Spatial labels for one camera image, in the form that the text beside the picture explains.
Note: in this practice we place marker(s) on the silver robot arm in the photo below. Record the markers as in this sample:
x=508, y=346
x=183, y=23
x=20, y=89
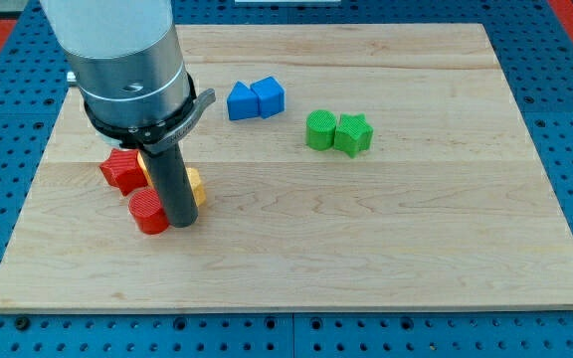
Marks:
x=125, y=55

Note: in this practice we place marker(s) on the wooden board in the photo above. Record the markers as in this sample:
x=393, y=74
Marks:
x=449, y=210

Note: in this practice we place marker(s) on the green cylinder block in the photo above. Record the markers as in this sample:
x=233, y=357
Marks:
x=320, y=129

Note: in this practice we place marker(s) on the green star block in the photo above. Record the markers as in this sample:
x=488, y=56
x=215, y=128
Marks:
x=353, y=134

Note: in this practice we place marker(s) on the blue cube block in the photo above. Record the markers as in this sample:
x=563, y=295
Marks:
x=271, y=96

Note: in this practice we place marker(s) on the blue triangle block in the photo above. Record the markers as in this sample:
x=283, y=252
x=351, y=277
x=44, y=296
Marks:
x=242, y=102

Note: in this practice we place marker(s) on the yellow block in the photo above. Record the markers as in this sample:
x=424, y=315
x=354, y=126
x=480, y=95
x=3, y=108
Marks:
x=194, y=177

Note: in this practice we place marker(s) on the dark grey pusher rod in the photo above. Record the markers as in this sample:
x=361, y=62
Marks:
x=170, y=179

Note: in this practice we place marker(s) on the red cylinder block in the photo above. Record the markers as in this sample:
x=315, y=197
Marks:
x=146, y=209

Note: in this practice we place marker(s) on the red star block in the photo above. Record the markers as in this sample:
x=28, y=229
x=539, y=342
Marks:
x=121, y=170

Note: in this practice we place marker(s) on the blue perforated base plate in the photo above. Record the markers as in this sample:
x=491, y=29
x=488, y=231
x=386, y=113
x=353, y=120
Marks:
x=533, y=46

